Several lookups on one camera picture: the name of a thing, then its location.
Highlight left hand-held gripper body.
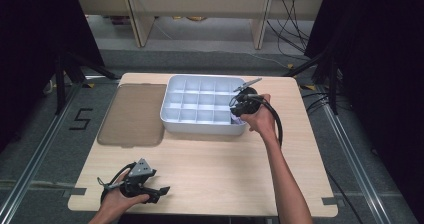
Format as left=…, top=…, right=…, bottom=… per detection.
left=118, top=157, right=160, bottom=205

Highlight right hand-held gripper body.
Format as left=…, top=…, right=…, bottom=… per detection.
left=228, top=77, right=268, bottom=119

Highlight white compartment storage box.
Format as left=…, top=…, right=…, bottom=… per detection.
left=159, top=74, right=250, bottom=137

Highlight person's right hand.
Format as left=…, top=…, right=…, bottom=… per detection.
left=239, top=93, right=278, bottom=143

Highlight person's left hand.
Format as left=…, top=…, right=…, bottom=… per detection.
left=98, top=170, right=151, bottom=218

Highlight brown translucent box lid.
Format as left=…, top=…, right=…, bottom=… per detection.
left=96, top=82, right=168, bottom=149

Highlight grey tape strip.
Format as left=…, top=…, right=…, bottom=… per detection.
left=321, top=196, right=346, bottom=207
left=62, top=187, right=88, bottom=199

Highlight black metal stand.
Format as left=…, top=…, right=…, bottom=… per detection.
left=282, top=45, right=342, bottom=116
left=54, top=42, right=122, bottom=116

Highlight beige wooden desk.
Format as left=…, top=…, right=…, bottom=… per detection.
left=73, top=0, right=326, bottom=50

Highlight dark curtain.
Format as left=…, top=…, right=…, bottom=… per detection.
left=304, top=0, right=424, bottom=218
left=0, top=0, right=106, bottom=153

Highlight left hand-held gripper black cable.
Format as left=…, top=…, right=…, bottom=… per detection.
left=96, top=161, right=138, bottom=203

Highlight hand-held gripper black cable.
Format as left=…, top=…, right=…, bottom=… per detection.
left=96, top=161, right=138, bottom=203
left=246, top=93, right=284, bottom=149

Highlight right hand-held gripper black cable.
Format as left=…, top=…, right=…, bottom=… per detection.
left=246, top=93, right=284, bottom=149

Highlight black floor cables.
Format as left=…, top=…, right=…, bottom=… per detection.
left=300, top=89, right=334, bottom=116

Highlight bundle of black hanging cables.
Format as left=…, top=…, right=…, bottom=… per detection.
left=265, top=0, right=315, bottom=58

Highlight aluminium floor rail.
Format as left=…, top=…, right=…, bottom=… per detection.
left=320, top=83, right=392, bottom=224
left=0, top=83, right=84, bottom=220

